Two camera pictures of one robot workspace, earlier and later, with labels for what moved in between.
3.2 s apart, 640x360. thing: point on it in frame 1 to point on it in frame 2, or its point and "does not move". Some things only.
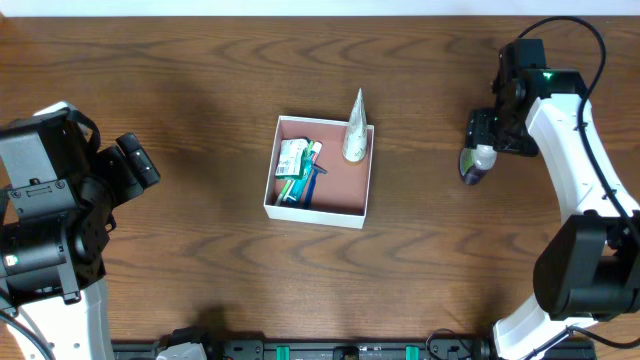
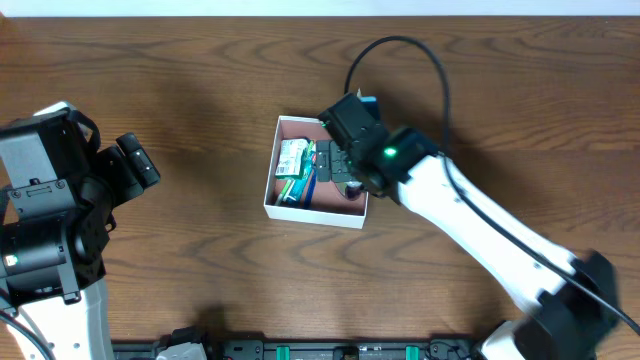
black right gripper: (481, 131) to (331, 161)
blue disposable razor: (311, 186) does not move
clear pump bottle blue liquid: (473, 161) to (353, 189)
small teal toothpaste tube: (297, 186) does not move
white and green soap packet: (289, 159) does not move
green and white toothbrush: (291, 182) does not move
